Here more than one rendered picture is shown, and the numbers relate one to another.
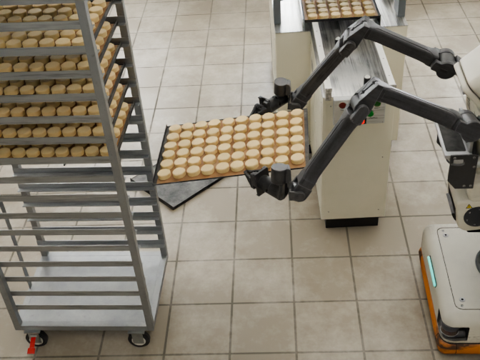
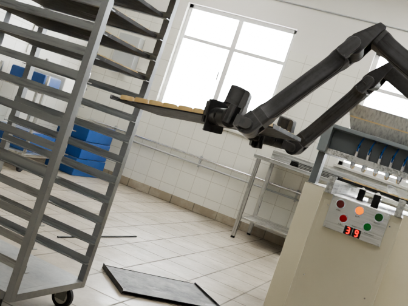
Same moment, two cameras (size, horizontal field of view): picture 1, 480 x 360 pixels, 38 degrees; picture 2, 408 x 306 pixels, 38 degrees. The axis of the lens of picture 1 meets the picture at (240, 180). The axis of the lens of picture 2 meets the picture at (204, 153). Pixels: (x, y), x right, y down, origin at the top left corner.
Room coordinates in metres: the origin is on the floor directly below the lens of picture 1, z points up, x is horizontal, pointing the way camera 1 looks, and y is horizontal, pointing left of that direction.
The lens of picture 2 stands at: (0.19, -0.61, 0.91)
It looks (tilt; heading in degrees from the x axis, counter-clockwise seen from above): 2 degrees down; 16
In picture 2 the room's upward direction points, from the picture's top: 19 degrees clockwise
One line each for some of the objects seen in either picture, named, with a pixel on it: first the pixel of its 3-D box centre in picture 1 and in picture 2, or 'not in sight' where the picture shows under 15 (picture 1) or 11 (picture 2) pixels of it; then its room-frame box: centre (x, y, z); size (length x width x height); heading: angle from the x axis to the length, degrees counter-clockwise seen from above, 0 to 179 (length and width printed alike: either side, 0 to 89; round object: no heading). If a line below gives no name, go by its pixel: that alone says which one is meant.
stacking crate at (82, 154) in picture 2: not in sight; (81, 147); (6.45, 2.63, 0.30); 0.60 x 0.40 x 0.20; 176
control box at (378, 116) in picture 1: (358, 110); (356, 220); (2.73, -0.58, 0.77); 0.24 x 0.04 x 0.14; 87
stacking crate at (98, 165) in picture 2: not in sight; (75, 163); (6.45, 2.63, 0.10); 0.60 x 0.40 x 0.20; 173
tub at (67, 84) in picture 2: not in sight; (52, 83); (5.69, 2.78, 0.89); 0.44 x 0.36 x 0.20; 94
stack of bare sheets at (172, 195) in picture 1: (189, 170); (161, 287); (3.38, 0.30, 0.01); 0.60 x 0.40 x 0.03; 132
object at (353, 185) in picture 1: (346, 124); (339, 282); (3.09, -0.60, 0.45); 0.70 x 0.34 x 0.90; 177
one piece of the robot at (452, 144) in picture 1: (458, 146); not in sight; (2.17, -0.86, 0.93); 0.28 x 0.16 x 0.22; 174
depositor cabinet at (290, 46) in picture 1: (328, 44); (353, 266); (4.07, -0.64, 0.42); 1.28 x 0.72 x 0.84; 177
